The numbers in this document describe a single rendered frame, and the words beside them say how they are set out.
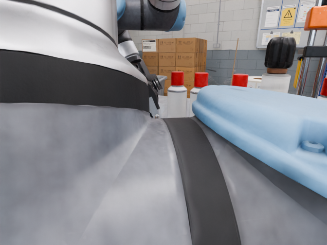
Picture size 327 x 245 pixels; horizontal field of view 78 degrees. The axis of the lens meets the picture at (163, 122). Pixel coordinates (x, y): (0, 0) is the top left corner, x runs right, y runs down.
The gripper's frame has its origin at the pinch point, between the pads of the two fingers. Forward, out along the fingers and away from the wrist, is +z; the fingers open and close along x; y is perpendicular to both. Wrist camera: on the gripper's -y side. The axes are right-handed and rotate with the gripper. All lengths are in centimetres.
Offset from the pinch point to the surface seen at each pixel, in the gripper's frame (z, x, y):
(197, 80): -5.5, -17.2, -1.3
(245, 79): -0.9, -26.8, -1.0
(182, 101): -2.6, -11.2, -1.2
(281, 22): -43, -77, 431
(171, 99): -4.4, -9.0, -2.2
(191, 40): -82, 61, 312
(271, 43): -6.0, -34.8, 25.8
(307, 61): 0.3, -37.1, -8.0
